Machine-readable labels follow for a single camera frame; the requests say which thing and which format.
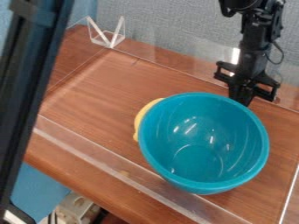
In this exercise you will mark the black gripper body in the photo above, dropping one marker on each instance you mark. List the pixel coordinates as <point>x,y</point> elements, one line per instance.
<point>248,70</point>

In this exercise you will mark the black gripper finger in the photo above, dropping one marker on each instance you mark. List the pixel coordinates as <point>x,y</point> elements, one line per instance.
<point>247,93</point>
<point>235,90</point>

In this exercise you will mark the blue plastic bowl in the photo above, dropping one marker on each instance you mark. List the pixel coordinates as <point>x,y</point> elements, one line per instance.
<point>204,142</point>

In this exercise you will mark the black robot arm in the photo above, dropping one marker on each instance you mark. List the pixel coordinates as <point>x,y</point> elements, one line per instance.
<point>260,22</point>

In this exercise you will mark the yellow object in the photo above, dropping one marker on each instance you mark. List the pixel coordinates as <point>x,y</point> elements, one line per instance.
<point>140,115</point>

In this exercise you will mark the clear acrylic back barrier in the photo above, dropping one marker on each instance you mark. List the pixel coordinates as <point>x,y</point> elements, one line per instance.
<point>200,64</point>

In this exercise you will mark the clear acrylic barrier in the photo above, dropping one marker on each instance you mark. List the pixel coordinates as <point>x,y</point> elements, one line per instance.
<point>200,64</point>
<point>192,206</point>

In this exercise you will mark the clear acrylic front barrier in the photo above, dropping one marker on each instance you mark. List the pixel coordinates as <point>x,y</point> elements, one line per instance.
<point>192,206</point>

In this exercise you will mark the black chair part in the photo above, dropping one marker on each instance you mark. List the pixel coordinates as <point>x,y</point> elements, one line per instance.
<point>31,48</point>

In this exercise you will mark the white device under table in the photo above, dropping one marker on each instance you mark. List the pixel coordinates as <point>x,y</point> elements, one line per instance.
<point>75,210</point>

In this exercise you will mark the clear acrylic corner bracket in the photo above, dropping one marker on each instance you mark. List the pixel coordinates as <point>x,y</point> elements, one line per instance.
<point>107,38</point>

